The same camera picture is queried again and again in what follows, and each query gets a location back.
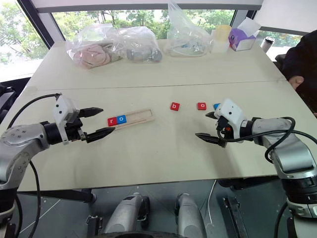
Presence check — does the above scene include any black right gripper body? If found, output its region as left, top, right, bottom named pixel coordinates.
left=215, top=116, right=235, bottom=142

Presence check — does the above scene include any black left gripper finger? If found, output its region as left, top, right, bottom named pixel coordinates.
left=79, top=107, right=104, bottom=119
left=85, top=127, right=117, bottom=144

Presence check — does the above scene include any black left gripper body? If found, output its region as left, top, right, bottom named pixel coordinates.
left=63, top=113, right=87, bottom=143

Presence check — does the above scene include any wooden letter tile rack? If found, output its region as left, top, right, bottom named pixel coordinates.
left=107, top=107, right=156, bottom=128

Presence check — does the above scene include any silver right robot leg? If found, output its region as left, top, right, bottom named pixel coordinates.
left=174, top=193, right=207, bottom=238

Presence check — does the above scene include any silver robot leg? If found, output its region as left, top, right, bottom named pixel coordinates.
left=103, top=192, right=151, bottom=236
left=174, top=193, right=207, bottom=238

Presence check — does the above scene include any silver left robot leg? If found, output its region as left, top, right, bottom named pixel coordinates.
left=103, top=192, right=151, bottom=236

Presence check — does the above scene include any bystander bare hand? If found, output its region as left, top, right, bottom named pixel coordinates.
left=288, top=75, right=305, bottom=90

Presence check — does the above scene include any plastic bag with pink plush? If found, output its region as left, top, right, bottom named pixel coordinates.
left=65, top=24, right=124, bottom=70

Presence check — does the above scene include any white plastic container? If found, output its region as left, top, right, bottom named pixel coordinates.
left=210, top=29, right=230, bottom=54

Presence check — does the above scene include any black chair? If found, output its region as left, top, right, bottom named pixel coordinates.
left=0, top=83, right=18, bottom=123

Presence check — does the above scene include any plastic bag with grey items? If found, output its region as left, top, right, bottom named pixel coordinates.
left=112, top=26, right=163, bottom=64

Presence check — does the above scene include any purple and white tissue box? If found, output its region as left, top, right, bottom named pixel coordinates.
left=228, top=17, right=261, bottom=52

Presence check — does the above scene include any yellow plastic cup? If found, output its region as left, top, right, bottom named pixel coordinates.
left=213, top=24, right=232, bottom=42

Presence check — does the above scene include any white bottle with black lid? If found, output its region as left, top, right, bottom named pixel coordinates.
left=260, top=36, right=273, bottom=53

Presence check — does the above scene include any person in black clothing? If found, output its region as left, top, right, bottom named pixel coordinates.
left=281, top=29, right=317, bottom=113

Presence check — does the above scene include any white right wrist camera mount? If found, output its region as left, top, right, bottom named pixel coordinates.
left=213, top=98, right=249, bottom=138

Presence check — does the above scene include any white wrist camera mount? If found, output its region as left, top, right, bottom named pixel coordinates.
left=53, top=95, right=80, bottom=146
left=213, top=98, right=249, bottom=138

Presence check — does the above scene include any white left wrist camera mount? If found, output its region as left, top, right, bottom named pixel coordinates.
left=53, top=95, right=80, bottom=146

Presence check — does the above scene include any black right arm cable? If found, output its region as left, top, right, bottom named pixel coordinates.
left=215, top=116, right=297, bottom=162

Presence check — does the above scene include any white cable under table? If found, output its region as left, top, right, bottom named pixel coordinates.
left=206, top=179, right=217, bottom=227

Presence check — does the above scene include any black table frame bar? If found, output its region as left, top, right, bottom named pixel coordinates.
left=39, top=187, right=97, bottom=203

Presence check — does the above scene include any clear plastic bag with cables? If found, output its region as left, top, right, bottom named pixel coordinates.
left=163, top=0, right=214, bottom=58

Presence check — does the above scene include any black right foot bracket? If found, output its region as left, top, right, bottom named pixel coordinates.
left=221, top=197, right=249, bottom=238

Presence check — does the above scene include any black foot bracket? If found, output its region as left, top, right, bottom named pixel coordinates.
left=221, top=197, right=249, bottom=238
left=85, top=214, right=104, bottom=237

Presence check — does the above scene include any black left foot bracket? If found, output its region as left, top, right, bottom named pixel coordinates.
left=85, top=214, right=104, bottom=237

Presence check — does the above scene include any dark window frame post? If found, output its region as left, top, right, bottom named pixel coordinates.
left=16, top=0, right=55, bottom=52

